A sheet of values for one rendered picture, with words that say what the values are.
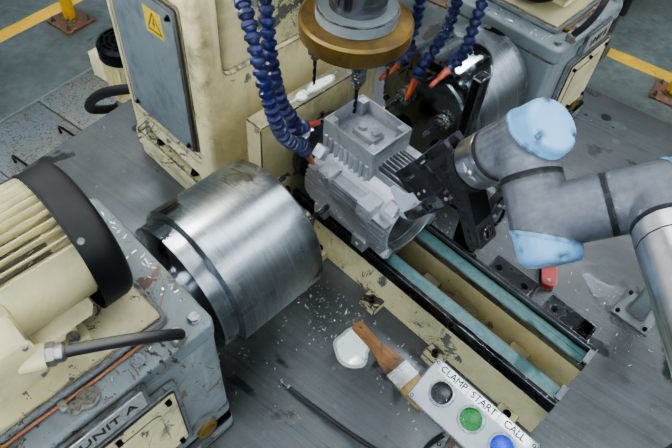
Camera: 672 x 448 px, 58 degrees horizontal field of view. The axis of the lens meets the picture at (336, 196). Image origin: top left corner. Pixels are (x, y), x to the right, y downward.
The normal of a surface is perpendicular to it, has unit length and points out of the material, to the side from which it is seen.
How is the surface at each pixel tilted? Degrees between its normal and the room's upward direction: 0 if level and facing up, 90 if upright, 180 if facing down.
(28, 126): 0
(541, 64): 90
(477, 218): 58
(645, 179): 35
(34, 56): 0
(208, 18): 90
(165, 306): 0
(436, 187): 30
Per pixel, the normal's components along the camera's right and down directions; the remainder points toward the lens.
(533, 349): -0.70, 0.51
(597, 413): 0.07, -0.64
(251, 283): 0.62, 0.08
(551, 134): 0.41, -0.27
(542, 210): -0.39, -0.21
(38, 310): 0.71, 0.45
